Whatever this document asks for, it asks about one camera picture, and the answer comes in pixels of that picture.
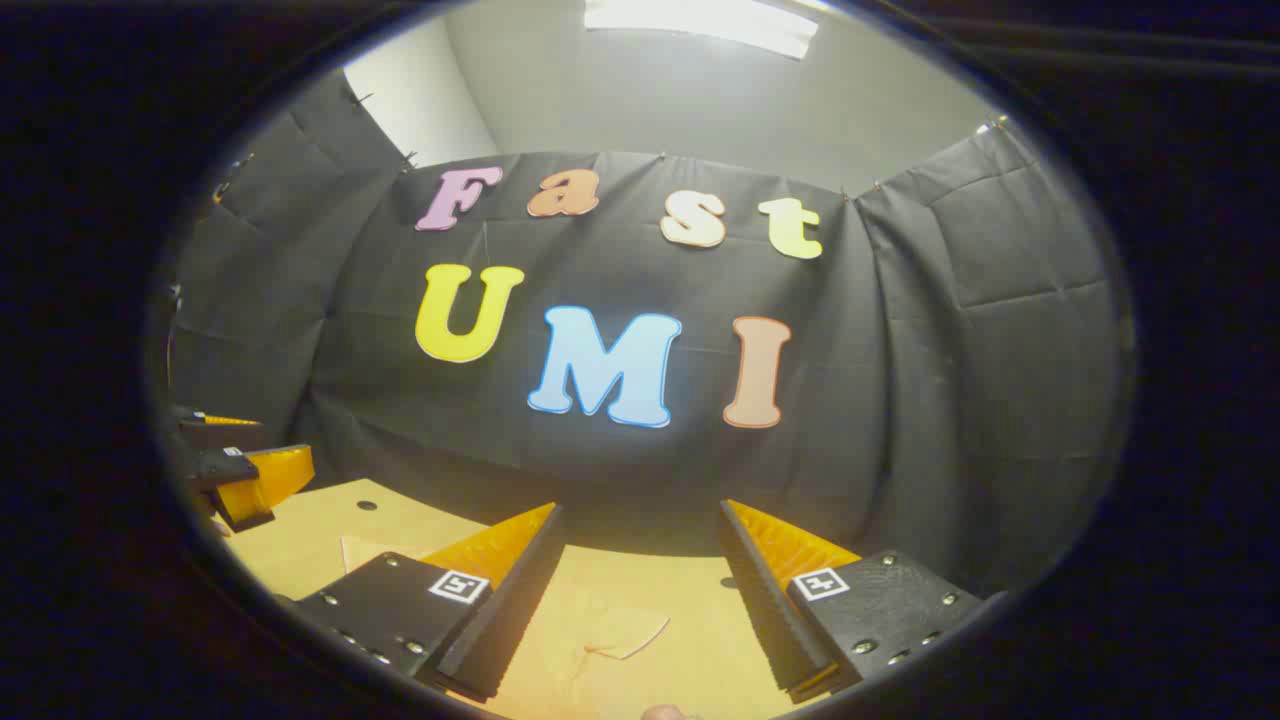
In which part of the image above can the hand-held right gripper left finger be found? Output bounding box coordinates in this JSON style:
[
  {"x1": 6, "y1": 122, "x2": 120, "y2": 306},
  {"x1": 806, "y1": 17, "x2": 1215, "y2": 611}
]
[{"x1": 275, "y1": 502, "x2": 564, "y2": 703}]

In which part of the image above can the ceiling light panel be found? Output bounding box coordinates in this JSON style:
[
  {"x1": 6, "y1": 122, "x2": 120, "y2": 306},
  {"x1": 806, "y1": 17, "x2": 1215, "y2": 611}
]
[{"x1": 583, "y1": 0, "x2": 821, "y2": 59}]

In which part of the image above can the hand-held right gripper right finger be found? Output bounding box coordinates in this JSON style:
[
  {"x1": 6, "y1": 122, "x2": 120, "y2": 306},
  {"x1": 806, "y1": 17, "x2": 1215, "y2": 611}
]
[{"x1": 718, "y1": 498, "x2": 1006, "y2": 704}]

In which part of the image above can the orange polo T-shirt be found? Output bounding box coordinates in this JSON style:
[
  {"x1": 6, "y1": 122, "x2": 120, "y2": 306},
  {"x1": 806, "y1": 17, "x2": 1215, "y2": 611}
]
[{"x1": 338, "y1": 535, "x2": 791, "y2": 720}]

